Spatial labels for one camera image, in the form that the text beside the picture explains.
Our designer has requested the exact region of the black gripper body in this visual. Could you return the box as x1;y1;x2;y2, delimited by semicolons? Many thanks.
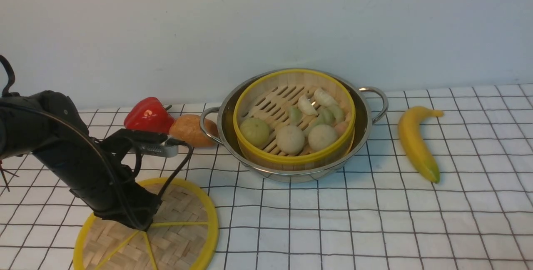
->
69;129;169;230

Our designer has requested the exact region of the yellow woven steamer lid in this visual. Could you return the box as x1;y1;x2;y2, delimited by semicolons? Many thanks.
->
73;178;219;270

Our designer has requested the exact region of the yellow bamboo steamer basket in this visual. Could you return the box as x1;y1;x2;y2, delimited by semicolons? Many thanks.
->
233;75;355;165

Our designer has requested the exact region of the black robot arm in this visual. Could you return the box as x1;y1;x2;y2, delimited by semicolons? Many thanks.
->
1;91;162;230

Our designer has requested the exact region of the stainless steel pot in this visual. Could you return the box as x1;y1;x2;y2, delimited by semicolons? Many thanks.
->
199;68;389;183

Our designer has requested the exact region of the red bell pepper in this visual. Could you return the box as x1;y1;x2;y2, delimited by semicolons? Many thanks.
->
123;97;175;135

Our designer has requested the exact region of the brown potato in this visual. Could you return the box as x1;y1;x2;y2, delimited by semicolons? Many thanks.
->
169;114;215;148

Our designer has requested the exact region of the green round bun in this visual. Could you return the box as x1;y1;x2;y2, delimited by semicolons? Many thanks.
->
239;117;270;148

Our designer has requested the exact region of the white round bun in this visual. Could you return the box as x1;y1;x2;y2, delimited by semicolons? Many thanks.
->
308;124;339;152
276;125;305;155

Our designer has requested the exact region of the green dumpling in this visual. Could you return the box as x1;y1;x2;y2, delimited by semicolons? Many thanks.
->
287;106;303;126
305;108;335;132
327;105;345;124

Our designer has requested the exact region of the pink dumpling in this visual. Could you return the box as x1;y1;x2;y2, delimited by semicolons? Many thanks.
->
334;121;349;137

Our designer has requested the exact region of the yellow banana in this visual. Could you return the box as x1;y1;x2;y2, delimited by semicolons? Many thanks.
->
398;105;444;183

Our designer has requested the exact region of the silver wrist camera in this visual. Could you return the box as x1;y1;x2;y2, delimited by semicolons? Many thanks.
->
137;143;179;158

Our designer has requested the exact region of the black camera cable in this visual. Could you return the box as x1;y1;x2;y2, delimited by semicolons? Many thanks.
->
0;55;194;229

